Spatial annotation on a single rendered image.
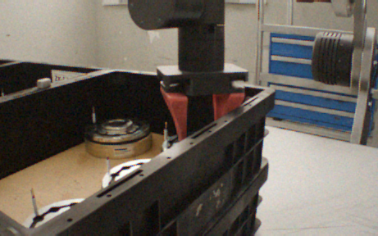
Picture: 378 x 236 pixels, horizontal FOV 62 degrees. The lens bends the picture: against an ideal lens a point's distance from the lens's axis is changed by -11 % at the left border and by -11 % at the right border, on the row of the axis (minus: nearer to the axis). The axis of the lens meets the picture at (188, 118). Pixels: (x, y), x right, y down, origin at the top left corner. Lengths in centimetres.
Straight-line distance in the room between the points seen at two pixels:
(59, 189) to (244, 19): 298
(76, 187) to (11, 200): 8
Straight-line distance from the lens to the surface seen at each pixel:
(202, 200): 34
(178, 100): 40
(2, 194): 46
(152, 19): 35
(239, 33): 333
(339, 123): 227
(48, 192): 44
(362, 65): 111
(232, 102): 42
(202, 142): 30
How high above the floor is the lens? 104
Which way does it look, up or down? 18 degrees down
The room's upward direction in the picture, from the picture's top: straight up
